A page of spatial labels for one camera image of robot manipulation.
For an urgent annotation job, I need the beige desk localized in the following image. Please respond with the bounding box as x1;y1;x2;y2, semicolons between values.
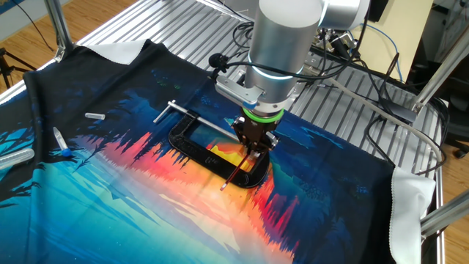
351;0;435;84

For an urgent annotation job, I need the black monitor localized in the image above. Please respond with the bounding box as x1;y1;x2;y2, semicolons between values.
368;0;390;23

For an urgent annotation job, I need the grey cable with metal connector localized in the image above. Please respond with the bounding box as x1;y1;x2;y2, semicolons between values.
302;62;447;164

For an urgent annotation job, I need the metal camera mount stand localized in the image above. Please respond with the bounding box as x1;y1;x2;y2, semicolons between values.
320;28;362;62

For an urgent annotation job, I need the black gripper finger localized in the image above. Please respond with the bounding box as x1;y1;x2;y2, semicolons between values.
254;131;280;155
232;123;254;155

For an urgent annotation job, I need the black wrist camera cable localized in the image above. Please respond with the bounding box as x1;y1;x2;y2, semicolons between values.
207;20;369;80

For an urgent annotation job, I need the thick black cable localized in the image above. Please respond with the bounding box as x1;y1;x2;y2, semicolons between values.
379;51;401;98

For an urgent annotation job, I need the black tripod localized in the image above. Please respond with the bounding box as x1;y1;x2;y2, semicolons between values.
0;46;38;91

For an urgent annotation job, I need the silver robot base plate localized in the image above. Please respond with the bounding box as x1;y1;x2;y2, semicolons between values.
218;54;320;100

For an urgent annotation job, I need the blue cable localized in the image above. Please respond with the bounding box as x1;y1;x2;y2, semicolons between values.
361;22;405;84

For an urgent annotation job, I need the black power adapter box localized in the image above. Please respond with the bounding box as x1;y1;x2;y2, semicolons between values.
380;98;419;125

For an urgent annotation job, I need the red black striped pencil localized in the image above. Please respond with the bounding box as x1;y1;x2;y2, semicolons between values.
219;153;256;192

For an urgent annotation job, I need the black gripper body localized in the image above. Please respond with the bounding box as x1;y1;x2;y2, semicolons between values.
232;117;284;144

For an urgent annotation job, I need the black looping cable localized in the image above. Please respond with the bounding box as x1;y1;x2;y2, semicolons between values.
365;112;448;177

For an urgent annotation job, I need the aluminium frame beam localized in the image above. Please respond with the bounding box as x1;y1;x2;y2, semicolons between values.
419;189;469;238

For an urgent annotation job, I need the large clear plastic tube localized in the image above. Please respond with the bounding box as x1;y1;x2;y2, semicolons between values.
0;147;36;171

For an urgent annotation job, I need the upright aluminium frame post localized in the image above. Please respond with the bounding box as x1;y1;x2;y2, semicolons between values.
43;0;75;62

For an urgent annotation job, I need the sunset forest printed cloth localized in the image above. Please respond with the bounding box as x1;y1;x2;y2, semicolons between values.
0;38;437;264

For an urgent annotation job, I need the thin black floor cable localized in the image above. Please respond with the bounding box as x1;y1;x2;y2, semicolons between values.
10;0;56;52

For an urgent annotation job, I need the black metal C-clamp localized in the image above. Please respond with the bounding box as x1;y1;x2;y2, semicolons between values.
152;99;271;191

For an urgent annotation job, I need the slanted aluminium frame post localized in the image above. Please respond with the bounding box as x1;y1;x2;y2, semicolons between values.
409;25;469;114

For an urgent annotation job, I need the clear tube with blue cap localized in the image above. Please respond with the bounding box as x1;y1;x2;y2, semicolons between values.
52;126;73;158

